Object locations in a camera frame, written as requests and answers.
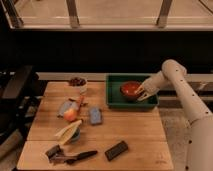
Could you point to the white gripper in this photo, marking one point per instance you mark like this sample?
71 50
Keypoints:
151 86

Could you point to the red bowl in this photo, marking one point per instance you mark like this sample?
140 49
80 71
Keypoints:
129 87

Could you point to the purple bowl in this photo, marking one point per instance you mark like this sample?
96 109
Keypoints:
130 97

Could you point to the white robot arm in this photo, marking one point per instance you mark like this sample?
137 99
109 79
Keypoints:
200 143

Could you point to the green plastic tray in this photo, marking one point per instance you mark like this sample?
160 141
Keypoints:
116 100

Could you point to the blue sponge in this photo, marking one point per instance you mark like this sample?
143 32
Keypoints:
95 116

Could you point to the dark brown rectangular block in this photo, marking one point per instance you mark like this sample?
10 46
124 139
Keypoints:
116 150

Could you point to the white cup of grapes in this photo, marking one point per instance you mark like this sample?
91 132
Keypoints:
78 84

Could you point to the orange carrot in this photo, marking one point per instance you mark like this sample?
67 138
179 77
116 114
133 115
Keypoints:
80 101

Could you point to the orange apple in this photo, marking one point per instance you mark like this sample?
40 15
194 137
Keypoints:
70 115

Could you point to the small blue bowl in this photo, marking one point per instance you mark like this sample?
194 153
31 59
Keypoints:
76 136

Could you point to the yellow corn cob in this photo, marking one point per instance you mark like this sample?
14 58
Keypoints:
65 134

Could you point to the dark brush block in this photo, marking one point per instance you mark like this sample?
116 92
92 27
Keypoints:
53 151

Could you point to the black chair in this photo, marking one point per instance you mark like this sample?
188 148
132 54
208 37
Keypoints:
17 92

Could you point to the black handled utensil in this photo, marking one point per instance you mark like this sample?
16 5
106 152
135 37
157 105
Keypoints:
81 156

